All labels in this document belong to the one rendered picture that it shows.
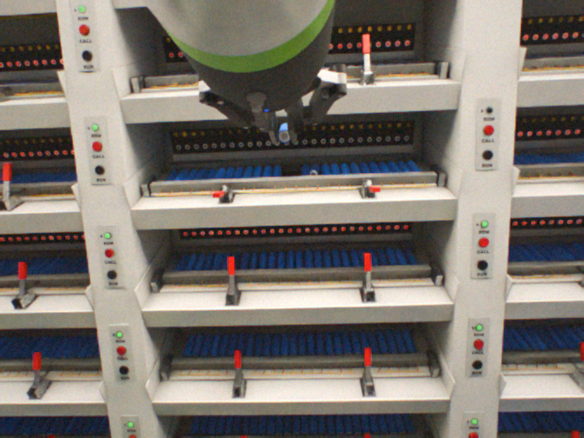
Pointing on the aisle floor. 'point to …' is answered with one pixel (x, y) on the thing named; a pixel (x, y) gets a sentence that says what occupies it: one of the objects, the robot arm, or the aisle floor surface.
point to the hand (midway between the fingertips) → (282, 125)
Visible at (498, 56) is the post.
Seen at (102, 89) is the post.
